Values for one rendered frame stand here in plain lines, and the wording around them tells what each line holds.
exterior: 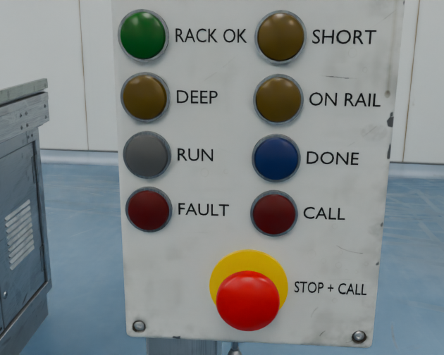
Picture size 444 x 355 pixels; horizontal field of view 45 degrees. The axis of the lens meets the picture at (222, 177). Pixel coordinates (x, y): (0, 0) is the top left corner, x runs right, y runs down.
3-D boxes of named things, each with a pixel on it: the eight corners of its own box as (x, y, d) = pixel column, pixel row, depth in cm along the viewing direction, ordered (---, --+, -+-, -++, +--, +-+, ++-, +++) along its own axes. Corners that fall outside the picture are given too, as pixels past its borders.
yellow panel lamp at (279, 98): (301, 125, 32) (303, 77, 31) (254, 123, 32) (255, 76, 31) (299, 122, 33) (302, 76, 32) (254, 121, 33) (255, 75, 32)
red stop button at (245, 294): (278, 338, 34) (281, 279, 32) (214, 335, 34) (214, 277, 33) (277, 302, 38) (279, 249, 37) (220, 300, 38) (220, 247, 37)
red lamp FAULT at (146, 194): (168, 233, 34) (168, 192, 34) (126, 232, 35) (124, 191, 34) (170, 229, 35) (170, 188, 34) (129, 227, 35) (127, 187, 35)
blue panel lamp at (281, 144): (298, 183, 33) (300, 138, 32) (252, 182, 33) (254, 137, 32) (297, 179, 34) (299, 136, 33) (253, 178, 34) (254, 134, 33)
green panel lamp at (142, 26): (165, 60, 32) (164, 10, 31) (118, 60, 32) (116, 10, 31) (168, 60, 32) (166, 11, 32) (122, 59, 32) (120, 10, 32)
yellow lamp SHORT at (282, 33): (304, 62, 31) (306, 12, 30) (255, 62, 31) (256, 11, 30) (303, 61, 32) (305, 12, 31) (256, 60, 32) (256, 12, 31)
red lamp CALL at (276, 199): (295, 238, 34) (297, 196, 33) (251, 236, 34) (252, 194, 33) (294, 233, 35) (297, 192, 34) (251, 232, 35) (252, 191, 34)
